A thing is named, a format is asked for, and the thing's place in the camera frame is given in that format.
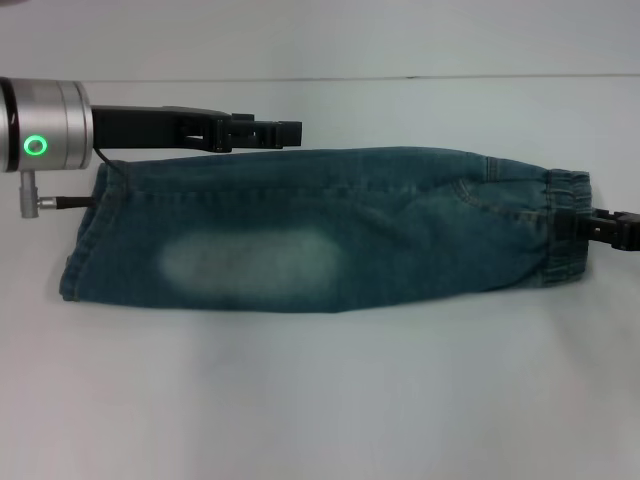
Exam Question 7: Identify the blue denim shorts with print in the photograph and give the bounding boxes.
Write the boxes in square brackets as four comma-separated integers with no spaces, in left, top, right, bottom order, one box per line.
[57,144,594,316]

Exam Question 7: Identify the thin dark cable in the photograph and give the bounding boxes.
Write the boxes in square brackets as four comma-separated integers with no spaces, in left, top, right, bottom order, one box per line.
[18,145,128,220]

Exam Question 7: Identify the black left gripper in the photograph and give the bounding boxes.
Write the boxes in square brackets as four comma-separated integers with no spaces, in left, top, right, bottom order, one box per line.
[90,104,305,153]

